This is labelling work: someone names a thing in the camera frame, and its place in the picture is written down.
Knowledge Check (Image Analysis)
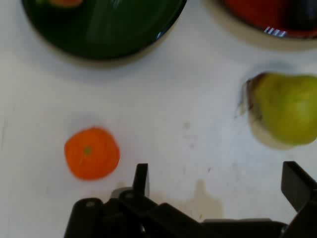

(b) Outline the watermelon slice toy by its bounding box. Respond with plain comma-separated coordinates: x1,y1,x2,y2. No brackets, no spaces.
36,0,84,7

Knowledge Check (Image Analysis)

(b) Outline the green round plate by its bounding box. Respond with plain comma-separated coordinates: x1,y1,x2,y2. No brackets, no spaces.
21,0,188,60

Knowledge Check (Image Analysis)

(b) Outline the orange tangerine toy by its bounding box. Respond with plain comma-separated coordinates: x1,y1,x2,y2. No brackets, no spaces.
63,126,121,180

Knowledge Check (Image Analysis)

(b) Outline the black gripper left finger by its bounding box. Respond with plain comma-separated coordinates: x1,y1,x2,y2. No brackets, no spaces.
64,163,206,238

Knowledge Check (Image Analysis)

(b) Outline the red round plate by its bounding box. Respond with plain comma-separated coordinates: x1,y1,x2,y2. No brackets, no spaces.
222,0,317,39

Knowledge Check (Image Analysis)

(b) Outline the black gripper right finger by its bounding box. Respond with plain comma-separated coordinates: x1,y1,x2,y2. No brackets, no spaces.
281,161,317,238

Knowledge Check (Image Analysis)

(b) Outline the green pear toy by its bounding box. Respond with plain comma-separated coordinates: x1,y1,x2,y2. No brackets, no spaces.
246,71,317,146

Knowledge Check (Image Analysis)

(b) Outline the purple eggplant toy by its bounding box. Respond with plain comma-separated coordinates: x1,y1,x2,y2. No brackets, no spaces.
281,0,317,32

